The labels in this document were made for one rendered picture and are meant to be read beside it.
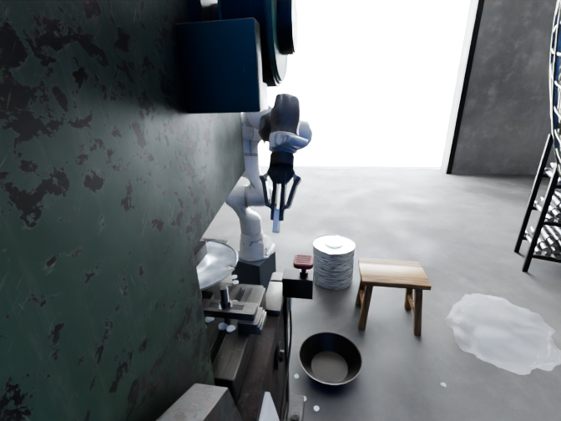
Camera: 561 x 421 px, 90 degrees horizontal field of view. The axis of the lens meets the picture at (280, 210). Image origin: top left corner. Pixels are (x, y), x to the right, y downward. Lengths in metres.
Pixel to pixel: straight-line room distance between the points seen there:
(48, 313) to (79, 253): 0.05
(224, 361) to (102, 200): 0.47
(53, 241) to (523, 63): 5.82
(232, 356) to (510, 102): 5.55
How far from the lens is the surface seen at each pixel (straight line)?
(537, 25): 5.93
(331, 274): 1.97
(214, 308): 0.73
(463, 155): 5.66
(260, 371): 0.77
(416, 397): 1.58
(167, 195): 0.38
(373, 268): 1.69
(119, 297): 0.33
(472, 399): 1.67
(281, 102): 0.87
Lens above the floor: 1.21
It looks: 21 degrees down
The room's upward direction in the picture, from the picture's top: 2 degrees counter-clockwise
